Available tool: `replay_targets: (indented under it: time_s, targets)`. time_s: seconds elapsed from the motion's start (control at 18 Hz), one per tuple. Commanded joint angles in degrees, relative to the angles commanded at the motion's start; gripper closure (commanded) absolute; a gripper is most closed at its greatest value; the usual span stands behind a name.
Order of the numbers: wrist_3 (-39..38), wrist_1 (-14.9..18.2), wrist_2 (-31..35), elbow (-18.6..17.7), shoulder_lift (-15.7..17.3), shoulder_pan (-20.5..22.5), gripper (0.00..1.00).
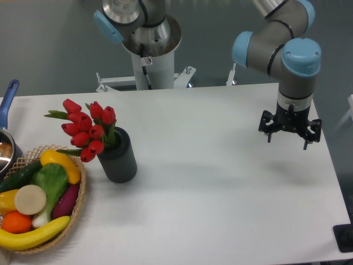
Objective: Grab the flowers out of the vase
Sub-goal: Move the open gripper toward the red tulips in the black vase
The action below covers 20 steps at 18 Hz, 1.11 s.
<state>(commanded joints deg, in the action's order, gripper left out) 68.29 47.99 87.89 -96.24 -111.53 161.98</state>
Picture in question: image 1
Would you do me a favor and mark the black cable on pedestal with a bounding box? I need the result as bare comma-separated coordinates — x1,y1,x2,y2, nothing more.
138,43,153,90

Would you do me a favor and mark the yellow banana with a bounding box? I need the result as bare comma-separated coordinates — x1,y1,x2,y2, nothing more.
1,216,71,251

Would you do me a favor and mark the purple sweet potato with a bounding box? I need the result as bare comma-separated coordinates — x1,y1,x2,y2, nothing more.
52,184,79,219

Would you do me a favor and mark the beige round disc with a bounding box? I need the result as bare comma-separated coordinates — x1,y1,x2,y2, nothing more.
14,184,46,215

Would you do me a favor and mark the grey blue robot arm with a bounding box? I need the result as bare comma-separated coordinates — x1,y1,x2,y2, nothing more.
93,1,322,144

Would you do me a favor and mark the orange fruit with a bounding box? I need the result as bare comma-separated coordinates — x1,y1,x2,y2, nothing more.
1,211,32,234

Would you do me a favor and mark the black device at table edge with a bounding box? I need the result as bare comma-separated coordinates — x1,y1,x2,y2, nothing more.
333,224,352,253

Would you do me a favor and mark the yellow bell pepper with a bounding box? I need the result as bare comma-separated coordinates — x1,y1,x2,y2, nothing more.
0,189,18,216

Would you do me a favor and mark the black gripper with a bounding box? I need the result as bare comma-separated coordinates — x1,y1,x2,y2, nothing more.
258,103,322,150

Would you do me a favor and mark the green bok choy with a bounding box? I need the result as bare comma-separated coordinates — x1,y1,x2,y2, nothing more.
30,163,68,229

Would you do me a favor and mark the dark grey ribbed vase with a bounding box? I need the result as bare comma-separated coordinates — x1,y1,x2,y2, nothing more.
98,127,137,183

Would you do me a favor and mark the red tulip bouquet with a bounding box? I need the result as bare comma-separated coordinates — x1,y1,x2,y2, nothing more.
44,99,119,162

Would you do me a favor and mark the blue handled saucepan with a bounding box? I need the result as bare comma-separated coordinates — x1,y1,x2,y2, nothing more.
1,79,23,181

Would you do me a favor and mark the green cucumber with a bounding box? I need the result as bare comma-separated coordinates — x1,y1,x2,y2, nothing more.
1,161,42,193

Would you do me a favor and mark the white frame at right edge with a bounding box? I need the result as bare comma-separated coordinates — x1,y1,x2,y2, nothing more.
334,94,353,132

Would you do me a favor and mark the yellow squash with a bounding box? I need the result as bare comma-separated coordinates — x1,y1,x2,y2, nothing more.
40,149,81,184

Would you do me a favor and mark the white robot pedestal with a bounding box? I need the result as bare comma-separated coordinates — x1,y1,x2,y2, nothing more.
95,13,197,93

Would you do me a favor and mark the woven wicker basket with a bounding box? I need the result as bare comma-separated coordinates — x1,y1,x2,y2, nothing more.
1,145,86,254

